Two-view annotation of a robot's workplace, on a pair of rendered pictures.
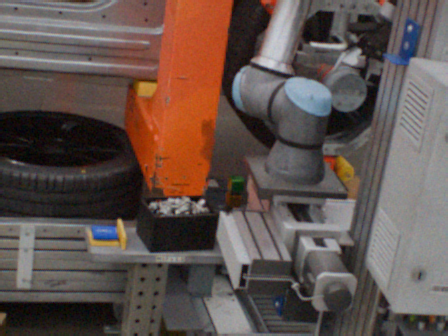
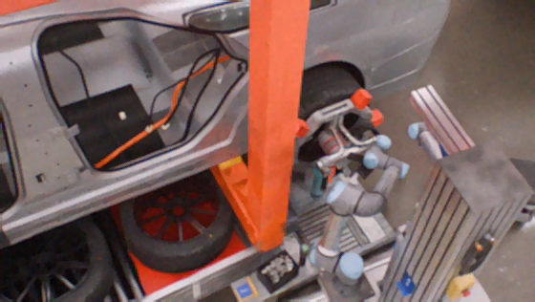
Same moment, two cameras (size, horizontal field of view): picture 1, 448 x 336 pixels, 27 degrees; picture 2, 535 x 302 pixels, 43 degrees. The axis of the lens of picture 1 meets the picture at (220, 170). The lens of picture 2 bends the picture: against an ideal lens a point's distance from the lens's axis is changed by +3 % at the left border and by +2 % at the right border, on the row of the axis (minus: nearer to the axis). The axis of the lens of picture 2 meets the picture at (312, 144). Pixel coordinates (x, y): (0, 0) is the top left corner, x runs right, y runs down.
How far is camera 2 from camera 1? 2.55 m
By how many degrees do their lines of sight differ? 36
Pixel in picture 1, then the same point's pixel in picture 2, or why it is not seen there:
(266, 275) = not seen: outside the picture
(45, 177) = (194, 251)
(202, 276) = not seen: hidden behind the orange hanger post
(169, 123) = (263, 232)
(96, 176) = (219, 236)
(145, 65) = (223, 158)
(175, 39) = (262, 209)
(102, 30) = (196, 158)
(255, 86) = (324, 262)
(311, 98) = (355, 273)
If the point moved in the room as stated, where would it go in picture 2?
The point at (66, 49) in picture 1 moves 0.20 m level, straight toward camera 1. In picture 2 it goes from (178, 172) to (189, 202)
